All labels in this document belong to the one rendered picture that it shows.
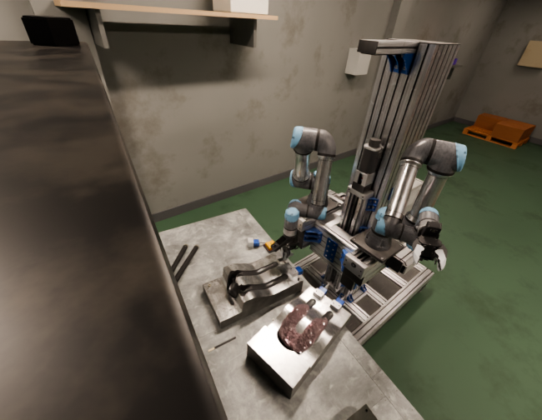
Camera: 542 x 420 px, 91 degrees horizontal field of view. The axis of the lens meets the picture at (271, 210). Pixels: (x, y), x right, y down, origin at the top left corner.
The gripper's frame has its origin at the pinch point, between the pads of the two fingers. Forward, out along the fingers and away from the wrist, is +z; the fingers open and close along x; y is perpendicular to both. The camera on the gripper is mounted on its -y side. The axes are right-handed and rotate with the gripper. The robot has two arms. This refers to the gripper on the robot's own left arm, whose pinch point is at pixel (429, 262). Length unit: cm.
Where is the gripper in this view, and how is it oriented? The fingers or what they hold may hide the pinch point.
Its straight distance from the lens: 103.1
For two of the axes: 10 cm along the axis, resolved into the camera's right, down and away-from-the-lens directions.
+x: -8.9, -1.9, 4.1
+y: 0.7, 8.4, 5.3
